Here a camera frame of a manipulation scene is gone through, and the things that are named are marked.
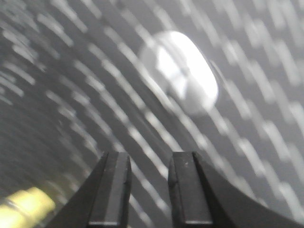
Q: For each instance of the yellow toggle switch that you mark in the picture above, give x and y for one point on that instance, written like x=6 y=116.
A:
x=25 y=209

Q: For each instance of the black perforated pegboard panel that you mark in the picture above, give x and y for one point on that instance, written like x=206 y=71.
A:
x=224 y=78

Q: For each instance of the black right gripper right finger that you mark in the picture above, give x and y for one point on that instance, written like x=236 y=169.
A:
x=202 y=198

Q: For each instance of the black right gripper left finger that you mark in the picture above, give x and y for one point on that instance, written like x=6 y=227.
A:
x=103 y=199

